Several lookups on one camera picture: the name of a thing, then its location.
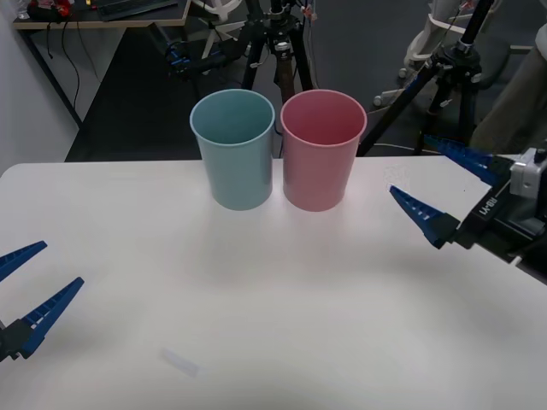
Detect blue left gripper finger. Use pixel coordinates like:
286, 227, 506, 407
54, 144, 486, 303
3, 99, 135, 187
0, 241, 48, 284
0, 277, 85, 363

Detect black and blue device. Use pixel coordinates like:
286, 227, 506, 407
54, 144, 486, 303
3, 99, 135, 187
164, 40, 244, 80

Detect black keyboard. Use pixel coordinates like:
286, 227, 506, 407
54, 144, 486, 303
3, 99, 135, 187
97, 0, 179, 21

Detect white wheeled chair base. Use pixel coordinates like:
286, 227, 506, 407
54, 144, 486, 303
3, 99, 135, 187
371, 0, 531, 108

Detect pale blue plastic bin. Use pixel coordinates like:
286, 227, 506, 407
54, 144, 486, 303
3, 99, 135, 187
189, 88, 276, 212

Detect white floor cable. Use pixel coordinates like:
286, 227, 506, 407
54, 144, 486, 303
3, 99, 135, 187
366, 142, 428, 156

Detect pink plastic bin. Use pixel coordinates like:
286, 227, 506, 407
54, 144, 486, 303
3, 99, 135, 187
279, 89, 368, 213

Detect dark desk with wooden edge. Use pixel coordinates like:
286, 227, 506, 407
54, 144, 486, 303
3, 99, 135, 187
11, 0, 192, 127

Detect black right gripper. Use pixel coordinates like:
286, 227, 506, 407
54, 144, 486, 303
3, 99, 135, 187
388, 133, 547, 262

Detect black tripod with blue marks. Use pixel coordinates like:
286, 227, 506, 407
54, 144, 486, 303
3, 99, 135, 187
356, 0, 497, 157

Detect black tripod with brown leg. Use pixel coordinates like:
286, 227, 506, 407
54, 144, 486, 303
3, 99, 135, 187
238, 0, 317, 106

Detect black hanging cable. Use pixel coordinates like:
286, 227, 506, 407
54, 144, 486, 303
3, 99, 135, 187
61, 19, 83, 125

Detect person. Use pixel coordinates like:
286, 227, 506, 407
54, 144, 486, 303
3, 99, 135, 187
468, 29, 547, 155

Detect small red object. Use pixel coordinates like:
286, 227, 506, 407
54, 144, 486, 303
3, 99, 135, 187
27, 0, 73, 19

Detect white office chair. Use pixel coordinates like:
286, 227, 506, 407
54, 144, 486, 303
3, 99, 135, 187
187, 0, 247, 61

